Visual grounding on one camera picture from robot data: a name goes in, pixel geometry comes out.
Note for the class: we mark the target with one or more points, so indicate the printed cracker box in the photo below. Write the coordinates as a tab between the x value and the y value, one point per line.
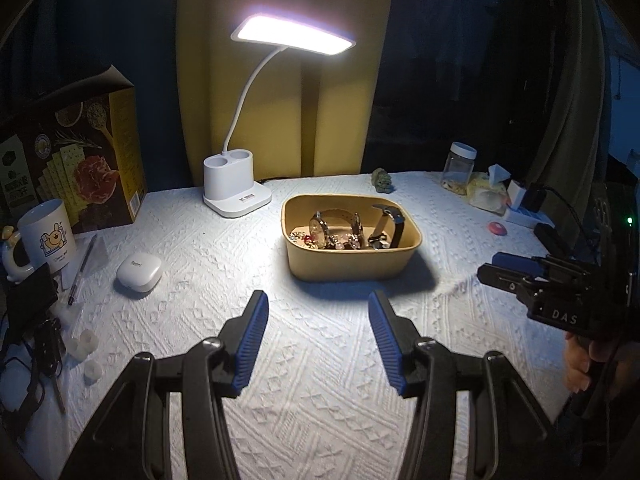
85	160

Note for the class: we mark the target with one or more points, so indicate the small white candle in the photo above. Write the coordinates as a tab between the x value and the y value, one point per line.
93	374

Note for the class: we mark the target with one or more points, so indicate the yellow curtain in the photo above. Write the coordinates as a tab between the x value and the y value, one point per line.
325	110

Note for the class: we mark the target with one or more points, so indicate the dark blue curtain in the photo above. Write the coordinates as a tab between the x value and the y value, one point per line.
100	20

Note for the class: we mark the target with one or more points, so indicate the glass jar white lid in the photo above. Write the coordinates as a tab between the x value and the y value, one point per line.
459	167

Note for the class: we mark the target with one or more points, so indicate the white earbuds case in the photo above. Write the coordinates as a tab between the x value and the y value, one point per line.
139	274

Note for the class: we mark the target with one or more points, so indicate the small white caps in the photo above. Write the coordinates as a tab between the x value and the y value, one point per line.
82	345

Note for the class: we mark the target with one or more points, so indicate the white cartoon mug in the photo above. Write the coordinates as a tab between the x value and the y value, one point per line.
45	240

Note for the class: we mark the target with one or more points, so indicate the yellow tissue pack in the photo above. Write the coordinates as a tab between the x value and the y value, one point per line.
487	192

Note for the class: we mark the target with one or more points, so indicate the small green figurine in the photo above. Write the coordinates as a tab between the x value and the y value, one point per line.
382	181

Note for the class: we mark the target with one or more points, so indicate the white textured tablecloth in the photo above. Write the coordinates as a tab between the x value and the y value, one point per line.
310	320

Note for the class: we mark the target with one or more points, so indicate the white power strip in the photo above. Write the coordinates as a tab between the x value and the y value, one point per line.
527	217

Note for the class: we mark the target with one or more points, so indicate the person's right hand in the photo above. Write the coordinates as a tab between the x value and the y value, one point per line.
575	360

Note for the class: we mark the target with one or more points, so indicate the black charger plug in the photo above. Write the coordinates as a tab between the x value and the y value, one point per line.
535	198

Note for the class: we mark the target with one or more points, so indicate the black pouch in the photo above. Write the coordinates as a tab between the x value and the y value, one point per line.
30	300

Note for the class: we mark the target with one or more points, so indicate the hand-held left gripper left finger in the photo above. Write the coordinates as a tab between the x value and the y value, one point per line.
248	342

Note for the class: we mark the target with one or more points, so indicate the yellow storage box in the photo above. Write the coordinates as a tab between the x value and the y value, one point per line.
350	265

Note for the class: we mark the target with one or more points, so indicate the white desk lamp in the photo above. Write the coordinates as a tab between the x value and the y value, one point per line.
235	195

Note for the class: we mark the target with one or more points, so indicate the black rectangular box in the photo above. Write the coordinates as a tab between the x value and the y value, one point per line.
550	239

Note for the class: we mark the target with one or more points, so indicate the clear ballpoint pen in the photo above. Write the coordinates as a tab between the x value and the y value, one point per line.
82	270

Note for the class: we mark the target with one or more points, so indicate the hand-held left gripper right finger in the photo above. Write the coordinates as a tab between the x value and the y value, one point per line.
387	342

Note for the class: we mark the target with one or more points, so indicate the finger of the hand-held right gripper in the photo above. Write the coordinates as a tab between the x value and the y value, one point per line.
502	280
515	262

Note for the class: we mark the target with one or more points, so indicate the pink small round object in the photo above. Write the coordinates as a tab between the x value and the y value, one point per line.
497	228

